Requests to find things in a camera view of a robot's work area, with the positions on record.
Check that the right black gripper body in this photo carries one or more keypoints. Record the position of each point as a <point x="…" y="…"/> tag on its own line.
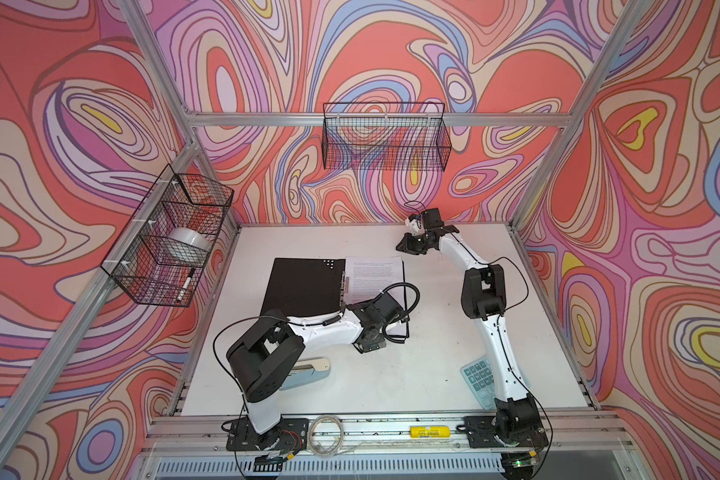
<point x="421" y="243"/>

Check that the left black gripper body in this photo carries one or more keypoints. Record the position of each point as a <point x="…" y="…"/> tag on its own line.
<point x="377" y="343"/>

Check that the metal folder clip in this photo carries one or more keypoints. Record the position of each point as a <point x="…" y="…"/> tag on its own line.
<point x="343" y="292"/>

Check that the black file folder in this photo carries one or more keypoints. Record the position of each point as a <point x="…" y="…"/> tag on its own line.
<point x="308" y="288"/>

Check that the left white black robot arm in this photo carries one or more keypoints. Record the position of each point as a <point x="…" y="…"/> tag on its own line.
<point x="261" y="359"/>

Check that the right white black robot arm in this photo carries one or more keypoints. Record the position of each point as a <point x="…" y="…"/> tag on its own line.
<point x="518" y="416"/>

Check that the blue white stapler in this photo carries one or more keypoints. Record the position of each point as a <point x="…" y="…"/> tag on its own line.
<point x="307" y="371"/>

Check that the yellow label tag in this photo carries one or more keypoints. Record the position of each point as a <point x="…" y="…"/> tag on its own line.
<point x="430" y="432"/>

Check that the teal calculator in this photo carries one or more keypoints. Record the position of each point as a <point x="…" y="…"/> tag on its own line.
<point x="479" y="379"/>

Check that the black marker pen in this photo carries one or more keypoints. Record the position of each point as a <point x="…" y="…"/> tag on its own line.
<point x="185" y="287"/>

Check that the white tape roll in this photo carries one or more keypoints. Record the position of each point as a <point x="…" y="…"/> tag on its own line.
<point x="190" y="237"/>

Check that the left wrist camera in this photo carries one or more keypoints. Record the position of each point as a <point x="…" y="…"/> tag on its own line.
<point x="385" y="310"/>

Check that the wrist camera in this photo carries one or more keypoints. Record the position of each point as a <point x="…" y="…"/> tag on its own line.
<point x="385" y="310"/>
<point x="423" y="221"/>

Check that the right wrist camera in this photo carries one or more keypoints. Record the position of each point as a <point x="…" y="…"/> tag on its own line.
<point x="423" y="221"/>

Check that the back black wire basket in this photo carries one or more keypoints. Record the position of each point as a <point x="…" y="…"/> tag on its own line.
<point x="385" y="136"/>

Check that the black wire basket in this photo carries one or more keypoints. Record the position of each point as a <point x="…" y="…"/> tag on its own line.
<point x="385" y="136"/>
<point x="148" y="266"/>

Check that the left black wire basket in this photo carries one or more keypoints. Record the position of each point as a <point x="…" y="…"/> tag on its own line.
<point x="148" y="266"/>

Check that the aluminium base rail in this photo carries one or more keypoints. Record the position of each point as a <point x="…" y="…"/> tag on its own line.
<point x="381" y="433"/>

